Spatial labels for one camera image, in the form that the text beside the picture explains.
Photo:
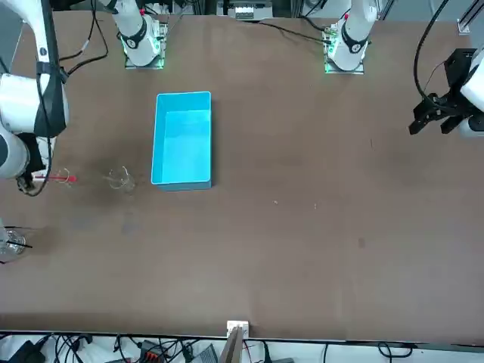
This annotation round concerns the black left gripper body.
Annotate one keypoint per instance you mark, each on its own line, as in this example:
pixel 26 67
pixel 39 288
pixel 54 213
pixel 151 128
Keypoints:
pixel 459 68

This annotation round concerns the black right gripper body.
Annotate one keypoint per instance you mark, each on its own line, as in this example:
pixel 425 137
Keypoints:
pixel 35 155

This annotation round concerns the red brush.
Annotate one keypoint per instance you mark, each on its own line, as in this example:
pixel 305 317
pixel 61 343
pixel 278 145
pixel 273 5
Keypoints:
pixel 56 177

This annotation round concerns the glass stirring rod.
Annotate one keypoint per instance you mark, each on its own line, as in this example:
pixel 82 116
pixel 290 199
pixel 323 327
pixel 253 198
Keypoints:
pixel 113 177

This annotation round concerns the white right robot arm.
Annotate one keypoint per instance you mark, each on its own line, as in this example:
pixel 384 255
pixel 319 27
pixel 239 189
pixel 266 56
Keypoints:
pixel 19 102

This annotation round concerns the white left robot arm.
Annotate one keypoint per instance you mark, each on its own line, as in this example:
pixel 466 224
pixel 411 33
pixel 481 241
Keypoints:
pixel 353 38

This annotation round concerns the small glass beaker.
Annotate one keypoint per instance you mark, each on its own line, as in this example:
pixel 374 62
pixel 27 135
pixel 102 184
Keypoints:
pixel 68 185

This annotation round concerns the tall glass beaker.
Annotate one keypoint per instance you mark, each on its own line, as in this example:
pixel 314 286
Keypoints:
pixel 126 183

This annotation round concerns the clear glass cup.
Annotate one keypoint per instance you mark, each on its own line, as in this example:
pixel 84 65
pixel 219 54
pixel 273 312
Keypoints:
pixel 13 249

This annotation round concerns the blue plastic bin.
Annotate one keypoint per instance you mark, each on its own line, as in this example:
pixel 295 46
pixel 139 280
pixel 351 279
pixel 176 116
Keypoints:
pixel 181 143

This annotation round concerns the black power adapter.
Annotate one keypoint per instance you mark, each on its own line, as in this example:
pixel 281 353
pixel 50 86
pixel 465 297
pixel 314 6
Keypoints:
pixel 26 351

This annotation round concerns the white power strip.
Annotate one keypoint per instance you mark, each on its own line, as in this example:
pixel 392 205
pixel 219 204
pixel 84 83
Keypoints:
pixel 244 12

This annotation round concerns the red and black power strip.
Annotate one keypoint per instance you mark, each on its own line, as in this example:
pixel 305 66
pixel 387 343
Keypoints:
pixel 151 351

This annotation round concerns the grey pedal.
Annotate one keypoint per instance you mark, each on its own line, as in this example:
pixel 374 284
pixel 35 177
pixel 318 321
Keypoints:
pixel 208 355

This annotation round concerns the aluminium corner bracket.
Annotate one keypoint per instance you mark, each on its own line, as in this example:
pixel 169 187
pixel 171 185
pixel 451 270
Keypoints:
pixel 464 26

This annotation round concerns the white camera bracket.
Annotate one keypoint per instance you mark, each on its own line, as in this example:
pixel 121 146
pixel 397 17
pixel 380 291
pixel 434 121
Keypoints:
pixel 238 324

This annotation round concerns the camera post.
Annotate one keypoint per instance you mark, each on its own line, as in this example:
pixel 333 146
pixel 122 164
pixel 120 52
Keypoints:
pixel 232 348

